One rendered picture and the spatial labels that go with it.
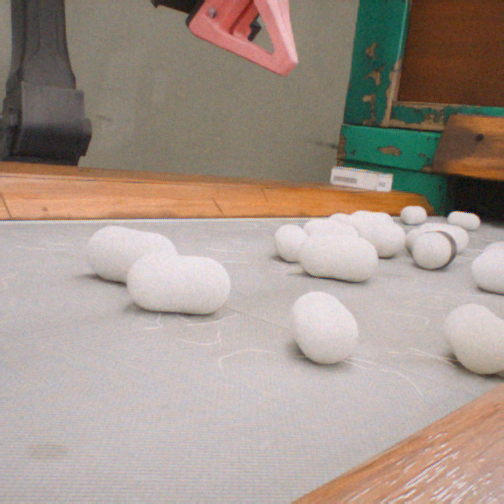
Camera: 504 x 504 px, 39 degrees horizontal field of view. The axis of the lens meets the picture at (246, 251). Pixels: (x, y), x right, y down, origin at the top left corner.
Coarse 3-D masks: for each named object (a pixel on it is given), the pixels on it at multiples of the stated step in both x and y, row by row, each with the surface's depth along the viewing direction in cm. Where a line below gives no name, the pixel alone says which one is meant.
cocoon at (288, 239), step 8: (288, 224) 39; (280, 232) 38; (288, 232) 37; (296, 232) 37; (304, 232) 37; (280, 240) 37; (288, 240) 37; (296, 240) 37; (280, 248) 37; (288, 248) 37; (296, 248) 37; (288, 256) 37; (296, 256) 37
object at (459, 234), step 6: (420, 228) 50; (426, 228) 49; (432, 228) 49; (438, 228) 49; (444, 228) 49; (450, 228) 49; (456, 228) 49; (450, 234) 49; (456, 234) 49; (462, 234) 49; (456, 240) 49; (462, 240) 49; (462, 246) 49
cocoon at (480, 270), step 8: (480, 256) 36; (488, 256) 35; (496, 256) 35; (472, 264) 36; (480, 264) 35; (488, 264) 35; (496, 264) 35; (472, 272) 36; (480, 272) 35; (488, 272) 35; (496, 272) 35; (480, 280) 35; (488, 280) 35; (496, 280) 35; (488, 288) 35; (496, 288) 35
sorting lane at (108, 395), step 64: (0, 256) 30; (64, 256) 31; (256, 256) 38; (0, 320) 20; (64, 320) 21; (128, 320) 22; (192, 320) 23; (256, 320) 24; (384, 320) 27; (0, 384) 16; (64, 384) 16; (128, 384) 17; (192, 384) 17; (256, 384) 18; (320, 384) 18; (384, 384) 19; (448, 384) 20; (0, 448) 13; (64, 448) 13; (128, 448) 13; (192, 448) 14; (256, 448) 14; (320, 448) 14; (384, 448) 15
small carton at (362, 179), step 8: (336, 168) 80; (344, 168) 79; (336, 176) 80; (344, 176) 79; (352, 176) 79; (360, 176) 78; (368, 176) 77; (376, 176) 77; (384, 176) 78; (392, 176) 79; (336, 184) 80; (344, 184) 79; (352, 184) 79; (360, 184) 78; (368, 184) 77; (376, 184) 77; (384, 184) 78
